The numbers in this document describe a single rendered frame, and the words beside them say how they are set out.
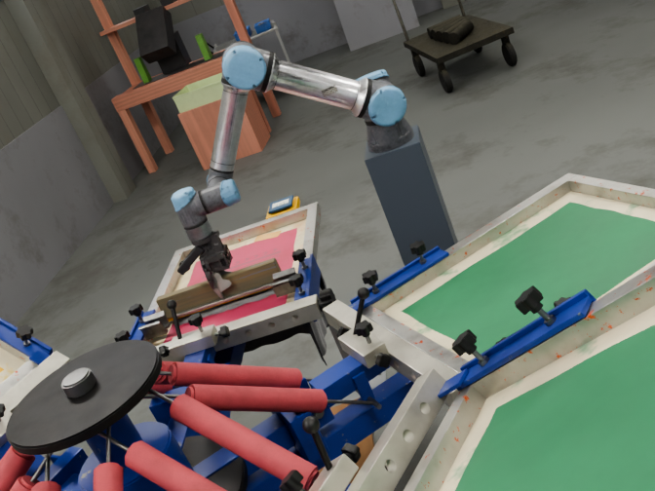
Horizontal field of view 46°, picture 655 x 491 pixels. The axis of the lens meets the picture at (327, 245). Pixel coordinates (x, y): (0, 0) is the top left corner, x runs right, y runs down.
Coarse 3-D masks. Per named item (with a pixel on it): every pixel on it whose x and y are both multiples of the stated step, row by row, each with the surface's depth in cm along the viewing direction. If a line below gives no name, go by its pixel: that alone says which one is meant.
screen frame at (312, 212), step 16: (304, 208) 282; (320, 208) 284; (256, 224) 286; (272, 224) 284; (288, 224) 284; (224, 240) 287; (240, 240) 287; (304, 240) 256; (176, 256) 287; (176, 272) 278; (160, 288) 265
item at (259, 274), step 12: (264, 264) 235; (276, 264) 235; (228, 276) 237; (240, 276) 236; (252, 276) 236; (264, 276) 236; (192, 288) 239; (204, 288) 239; (228, 288) 239; (240, 288) 238; (156, 300) 241; (168, 300) 241; (180, 300) 241; (192, 300) 241; (204, 300) 241; (168, 312) 243
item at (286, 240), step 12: (264, 240) 280; (276, 240) 275; (288, 240) 271; (252, 252) 273; (288, 252) 261; (288, 264) 253; (264, 300) 236; (276, 300) 233; (228, 312) 238; (240, 312) 235; (252, 312) 232
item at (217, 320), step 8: (240, 248) 281; (232, 256) 277; (240, 256) 274; (200, 264) 282; (192, 272) 278; (200, 272) 275; (192, 280) 272; (200, 280) 269; (224, 312) 239; (208, 320) 238; (216, 320) 236; (224, 320) 234; (184, 328) 239; (192, 328) 237; (168, 336) 239
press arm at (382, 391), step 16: (384, 384) 179; (400, 384) 177; (384, 400) 174; (400, 400) 176; (336, 416) 175; (352, 416) 173; (368, 416) 173; (384, 416) 175; (336, 432) 170; (352, 432) 172; (368, 432) 174; (336, 448) 171; (320, 464) 170; (256, 480) 165; (272, 480) 165
